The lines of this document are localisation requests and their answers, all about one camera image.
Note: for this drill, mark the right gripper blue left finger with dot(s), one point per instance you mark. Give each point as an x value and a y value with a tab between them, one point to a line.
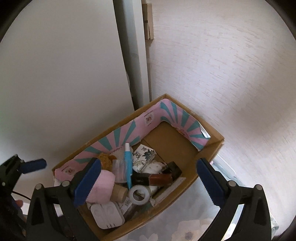
84	180

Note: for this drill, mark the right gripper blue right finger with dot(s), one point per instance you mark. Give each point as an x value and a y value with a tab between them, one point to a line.
212	181

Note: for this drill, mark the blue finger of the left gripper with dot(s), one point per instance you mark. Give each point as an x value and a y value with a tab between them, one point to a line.
32	166

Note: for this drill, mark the pink fluffy sock front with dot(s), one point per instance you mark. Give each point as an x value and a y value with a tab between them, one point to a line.
102	189

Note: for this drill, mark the white earphone case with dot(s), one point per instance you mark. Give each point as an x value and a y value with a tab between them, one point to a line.
107	215

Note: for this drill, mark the kraft paper tape roll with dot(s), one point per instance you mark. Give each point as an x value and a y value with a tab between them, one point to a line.
119	193

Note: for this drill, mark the brown fuzzy sock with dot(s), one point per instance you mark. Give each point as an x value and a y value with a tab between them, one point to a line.
106	161

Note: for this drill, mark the dark red lipstick box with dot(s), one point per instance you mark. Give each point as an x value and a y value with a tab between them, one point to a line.
160	180

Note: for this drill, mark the blue cream tube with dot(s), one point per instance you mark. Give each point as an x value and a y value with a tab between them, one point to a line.
128	165

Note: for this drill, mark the clear tape roll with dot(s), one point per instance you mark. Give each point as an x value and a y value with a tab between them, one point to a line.
139	195

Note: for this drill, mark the white tissue pack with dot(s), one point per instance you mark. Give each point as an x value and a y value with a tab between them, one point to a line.
142	157

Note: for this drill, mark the clear cotton swab box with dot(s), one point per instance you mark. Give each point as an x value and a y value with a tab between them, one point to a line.
119	170

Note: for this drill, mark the black round jar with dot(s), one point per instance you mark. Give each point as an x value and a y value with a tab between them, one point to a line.
173	169

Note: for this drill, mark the person's left hand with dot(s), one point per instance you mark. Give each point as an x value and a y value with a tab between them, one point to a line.
19	203

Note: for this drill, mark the pink teal cardboard box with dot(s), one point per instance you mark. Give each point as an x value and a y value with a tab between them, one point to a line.
166	139

